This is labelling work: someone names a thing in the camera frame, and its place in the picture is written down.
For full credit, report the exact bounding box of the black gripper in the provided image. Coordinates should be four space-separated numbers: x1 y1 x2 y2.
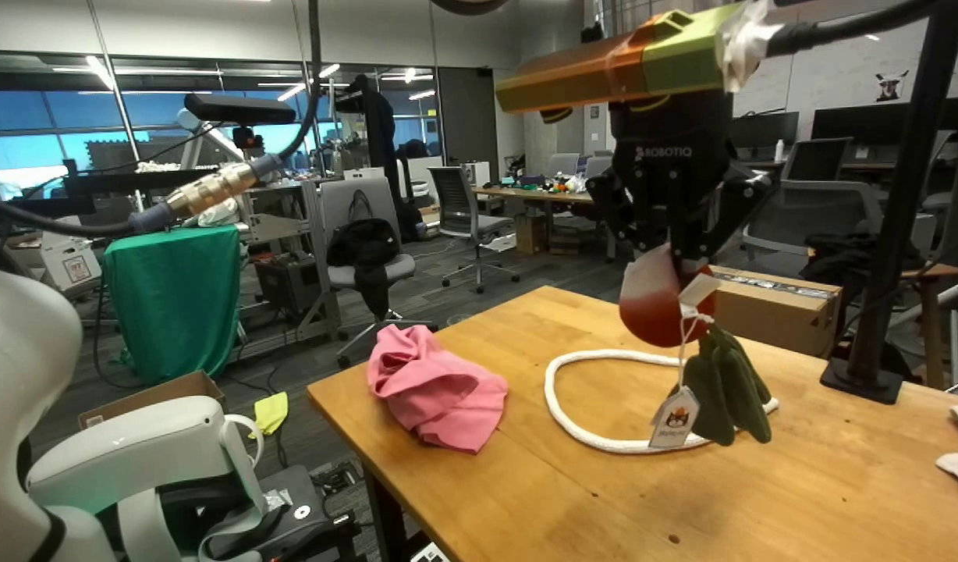
585 89 781 288

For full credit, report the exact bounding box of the red radish plush toy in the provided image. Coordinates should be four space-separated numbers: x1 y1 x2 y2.
615 242 776 452

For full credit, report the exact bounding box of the pink shirt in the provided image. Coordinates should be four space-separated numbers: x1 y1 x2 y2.
365 321 514 455

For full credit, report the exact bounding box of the black computer monitor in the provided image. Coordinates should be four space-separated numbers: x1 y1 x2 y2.
808 101 916 164
726 110 803 160

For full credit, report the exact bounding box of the long wooden desk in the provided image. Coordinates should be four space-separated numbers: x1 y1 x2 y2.
481 185 617 262

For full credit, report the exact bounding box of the grey mesh office chair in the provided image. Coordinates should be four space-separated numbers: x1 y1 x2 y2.
751 173 890 266

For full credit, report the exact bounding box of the black office chair back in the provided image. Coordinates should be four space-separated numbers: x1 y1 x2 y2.
784 133 854 180

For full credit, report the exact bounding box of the cardboard box with black tape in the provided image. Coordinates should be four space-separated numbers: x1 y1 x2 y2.
705 262 845 358

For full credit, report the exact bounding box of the black pole stand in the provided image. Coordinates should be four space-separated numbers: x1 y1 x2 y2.
819 0 958 407

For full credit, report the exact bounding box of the wooden stool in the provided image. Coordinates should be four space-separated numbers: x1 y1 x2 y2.
898 262 958 391

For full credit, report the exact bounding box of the office chair with black jacket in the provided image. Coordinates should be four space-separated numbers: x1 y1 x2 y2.
318 168 440 367

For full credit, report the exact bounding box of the ceiling light strip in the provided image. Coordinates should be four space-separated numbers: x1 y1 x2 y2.
272 58 347 106

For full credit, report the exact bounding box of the green cloth cover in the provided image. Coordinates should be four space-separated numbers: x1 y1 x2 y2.
100 224 245 385

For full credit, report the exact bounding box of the brown cardboard piece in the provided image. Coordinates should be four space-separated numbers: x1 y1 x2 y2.
76 367 224 431

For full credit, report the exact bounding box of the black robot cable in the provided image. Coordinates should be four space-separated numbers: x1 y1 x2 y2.
760 0 941 58

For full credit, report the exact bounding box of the white rope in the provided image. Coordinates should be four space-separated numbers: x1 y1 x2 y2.
539 347 784 458

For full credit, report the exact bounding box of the black stereo camera bar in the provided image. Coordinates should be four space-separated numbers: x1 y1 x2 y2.
180 89 301 131

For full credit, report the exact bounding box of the grey sleeved cable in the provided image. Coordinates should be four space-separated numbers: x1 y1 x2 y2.
0 0 330 241

